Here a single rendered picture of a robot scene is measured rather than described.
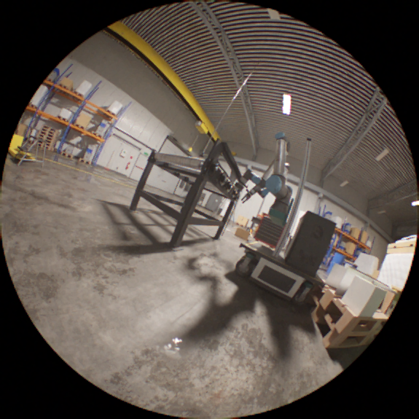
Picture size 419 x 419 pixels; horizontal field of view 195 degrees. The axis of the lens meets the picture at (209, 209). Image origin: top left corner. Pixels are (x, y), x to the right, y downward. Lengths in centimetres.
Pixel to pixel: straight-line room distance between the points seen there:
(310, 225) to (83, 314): 152
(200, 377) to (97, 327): 38
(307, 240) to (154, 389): 130
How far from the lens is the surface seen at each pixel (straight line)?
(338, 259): 597
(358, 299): 114
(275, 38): 794
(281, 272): 115
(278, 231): 359
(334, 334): 115
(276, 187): 103
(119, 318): 59
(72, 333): 58
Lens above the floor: 52
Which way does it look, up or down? 2 degrees down
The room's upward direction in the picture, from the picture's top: 24 degrees clockwise
